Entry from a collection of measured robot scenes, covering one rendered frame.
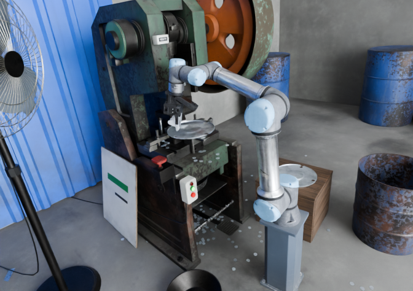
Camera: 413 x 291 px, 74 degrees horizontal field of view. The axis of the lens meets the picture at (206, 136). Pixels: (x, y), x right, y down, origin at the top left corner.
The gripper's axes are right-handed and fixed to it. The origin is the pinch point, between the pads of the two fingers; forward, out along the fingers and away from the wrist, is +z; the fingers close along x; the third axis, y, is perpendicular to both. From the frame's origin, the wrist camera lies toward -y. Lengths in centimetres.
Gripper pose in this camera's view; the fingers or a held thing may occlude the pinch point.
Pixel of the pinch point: (178, 128)
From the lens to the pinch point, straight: 143.2
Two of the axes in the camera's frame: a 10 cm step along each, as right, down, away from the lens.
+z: -0.8, 9.0, 4.3
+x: -1.9, 4.1, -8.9
